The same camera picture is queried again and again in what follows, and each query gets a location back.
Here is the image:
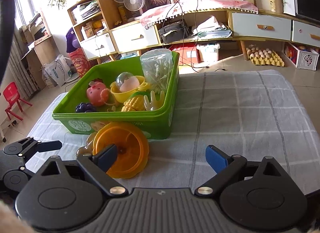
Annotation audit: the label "grey checked tablecloth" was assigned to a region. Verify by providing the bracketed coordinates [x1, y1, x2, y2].
[24, 69, 320, 196]

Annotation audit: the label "translucent yellow hand toy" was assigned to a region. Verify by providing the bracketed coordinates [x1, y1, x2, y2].
[143, 90, 165, 111]

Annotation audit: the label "green plastic storage bin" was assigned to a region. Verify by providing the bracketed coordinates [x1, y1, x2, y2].
[52, 52, 180, 139]

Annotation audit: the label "orange round plastic lid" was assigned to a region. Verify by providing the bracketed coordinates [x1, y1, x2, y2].
[92, 122, 149, 179]

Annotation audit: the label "yellow toy corn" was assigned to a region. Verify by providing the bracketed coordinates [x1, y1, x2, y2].
[121, 91, 150, 112]

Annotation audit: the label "black microwave oven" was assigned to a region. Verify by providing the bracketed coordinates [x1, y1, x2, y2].
[283, 0, 319, 23]

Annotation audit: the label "clear cotton swab jar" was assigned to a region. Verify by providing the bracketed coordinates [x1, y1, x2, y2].
[140, 49, 173, 93]

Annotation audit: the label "pink rubber chicken toy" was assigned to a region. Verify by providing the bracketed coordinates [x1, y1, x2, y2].
[86, 81, 110, 107]

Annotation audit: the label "red cardboard box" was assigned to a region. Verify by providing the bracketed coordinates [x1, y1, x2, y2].
[169, 43, 201, 65]

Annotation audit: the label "red plastic child chair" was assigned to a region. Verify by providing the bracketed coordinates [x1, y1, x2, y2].
[3, 82, 33, 121]

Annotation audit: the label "yellow egg tray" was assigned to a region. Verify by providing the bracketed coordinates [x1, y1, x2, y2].
[246, 44, 285, 67]

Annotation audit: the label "yellow toy pot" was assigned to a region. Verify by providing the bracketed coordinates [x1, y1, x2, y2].
[110, 76, 151, 103]

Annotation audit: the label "black bag on shelf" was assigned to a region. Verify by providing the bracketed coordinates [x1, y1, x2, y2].
[158, 20, 190, 44]

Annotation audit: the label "purple toy grapes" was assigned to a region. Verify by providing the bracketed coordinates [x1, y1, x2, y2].
[75, 102, 97, 113]

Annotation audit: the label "pink lace table runner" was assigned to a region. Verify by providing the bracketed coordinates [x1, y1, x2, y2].
[139, 0, 259, 29]

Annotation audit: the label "pink clear capsule ball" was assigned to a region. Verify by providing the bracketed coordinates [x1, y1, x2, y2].
[116, 72, 140, 93]

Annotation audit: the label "wooden white tv cabinet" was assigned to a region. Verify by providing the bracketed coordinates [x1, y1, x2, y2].
[73, 0, 319, 60]

